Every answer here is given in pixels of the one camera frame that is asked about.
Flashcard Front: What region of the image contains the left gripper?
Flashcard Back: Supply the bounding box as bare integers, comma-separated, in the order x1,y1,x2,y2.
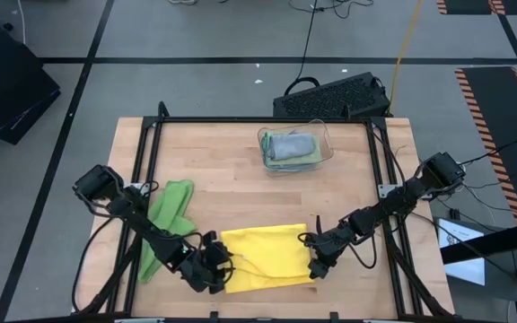
178,231,235,296

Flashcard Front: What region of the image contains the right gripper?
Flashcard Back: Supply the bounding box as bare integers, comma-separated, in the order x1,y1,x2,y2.
307,214,356,280

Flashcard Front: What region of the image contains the yellow microfiber towel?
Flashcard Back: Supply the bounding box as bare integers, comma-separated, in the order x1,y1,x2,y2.
220,223,314,295

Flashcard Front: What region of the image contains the bright green microfiber towel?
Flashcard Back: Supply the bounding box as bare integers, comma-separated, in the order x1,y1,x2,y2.
137,179,198,284

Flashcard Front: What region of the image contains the pale green microfiber towel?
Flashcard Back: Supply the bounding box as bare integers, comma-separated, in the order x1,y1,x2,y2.
261,129,323,170

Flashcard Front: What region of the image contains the plain grey microfiber towel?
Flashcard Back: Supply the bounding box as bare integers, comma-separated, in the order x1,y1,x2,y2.
267,133,316,162

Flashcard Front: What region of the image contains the clear plastic bin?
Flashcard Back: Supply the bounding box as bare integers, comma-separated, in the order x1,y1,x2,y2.
257,118,334,177

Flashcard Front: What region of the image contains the white printed sheet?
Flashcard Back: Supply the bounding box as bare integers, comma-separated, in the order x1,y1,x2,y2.
437,218,486,287

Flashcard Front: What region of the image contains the black perforated computer case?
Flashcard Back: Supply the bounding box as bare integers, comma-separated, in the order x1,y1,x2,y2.
272,71,392,120

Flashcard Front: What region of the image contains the black metal beam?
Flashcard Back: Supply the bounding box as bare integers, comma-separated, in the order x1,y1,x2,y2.
440,219,517,266

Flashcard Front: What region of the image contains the black hazard-striped floor mat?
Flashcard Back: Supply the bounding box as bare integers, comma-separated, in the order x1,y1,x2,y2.
435,0,517,16
453,65,517,225

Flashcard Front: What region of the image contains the large black equipment case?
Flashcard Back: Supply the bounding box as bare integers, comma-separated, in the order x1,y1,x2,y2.
0,24,62,146

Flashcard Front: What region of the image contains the silver metal bracket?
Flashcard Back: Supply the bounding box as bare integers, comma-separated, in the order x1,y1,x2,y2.
378,183,399,199

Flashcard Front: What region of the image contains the black metal table frame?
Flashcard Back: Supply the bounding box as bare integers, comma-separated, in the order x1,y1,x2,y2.
72,100,460,323

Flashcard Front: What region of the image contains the black floor cable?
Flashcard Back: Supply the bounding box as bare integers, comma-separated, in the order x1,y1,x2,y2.
284,0,321,97

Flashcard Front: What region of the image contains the yellow cable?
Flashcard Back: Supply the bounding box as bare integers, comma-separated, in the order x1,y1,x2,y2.
388,0,425,102

